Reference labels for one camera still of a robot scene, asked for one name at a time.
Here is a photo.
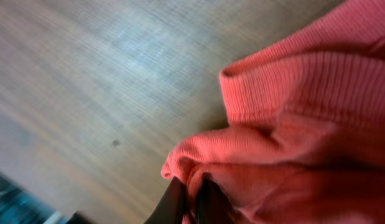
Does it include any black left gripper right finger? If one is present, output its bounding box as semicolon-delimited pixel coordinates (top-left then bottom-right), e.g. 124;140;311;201
197;179;234;224

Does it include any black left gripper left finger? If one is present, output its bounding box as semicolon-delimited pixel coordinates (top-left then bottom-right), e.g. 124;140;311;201
144;177;186;224

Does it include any red printed t-shirt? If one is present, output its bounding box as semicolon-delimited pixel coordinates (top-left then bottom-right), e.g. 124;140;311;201
161;0;385;223

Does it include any blue folded garment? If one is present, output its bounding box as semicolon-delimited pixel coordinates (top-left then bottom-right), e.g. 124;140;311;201
0;172;68;224

